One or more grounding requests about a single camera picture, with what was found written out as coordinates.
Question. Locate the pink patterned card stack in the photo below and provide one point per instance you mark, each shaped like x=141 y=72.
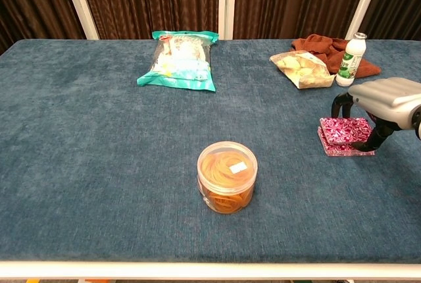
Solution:
x=345 y=130
x=335 y=150

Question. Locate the blue fabric table cover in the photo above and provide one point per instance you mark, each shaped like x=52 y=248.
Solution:
x=98 y=131

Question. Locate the white partition post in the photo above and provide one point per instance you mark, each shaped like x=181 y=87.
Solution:
x=80 y=3
x=363 y=3
x=227 y=0

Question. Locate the white bottle green label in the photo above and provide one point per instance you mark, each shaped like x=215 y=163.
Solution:
x=348 y=62

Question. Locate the teal snack bag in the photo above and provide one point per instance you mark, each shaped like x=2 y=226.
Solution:
x=177 y=66

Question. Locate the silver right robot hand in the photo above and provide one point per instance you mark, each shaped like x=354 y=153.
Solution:
x=388 y=98

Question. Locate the white table frame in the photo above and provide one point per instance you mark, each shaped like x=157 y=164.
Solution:
x=164 y=270

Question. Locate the brown cloth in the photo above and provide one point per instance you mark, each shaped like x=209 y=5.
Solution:
x=315 y=44

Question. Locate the brown pleated curtain panel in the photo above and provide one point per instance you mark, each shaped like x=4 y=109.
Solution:
x=148 y=0
x=398 y=3
x=29 y=3
x=296 y=0

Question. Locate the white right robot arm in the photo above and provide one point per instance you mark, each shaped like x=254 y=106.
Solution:
x=418 y=121

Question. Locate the clear jar of rubber bands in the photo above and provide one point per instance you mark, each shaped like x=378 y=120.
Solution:
x=227 y=177

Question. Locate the clear bag of chips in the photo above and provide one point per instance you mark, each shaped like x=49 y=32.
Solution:
x=302 y=69

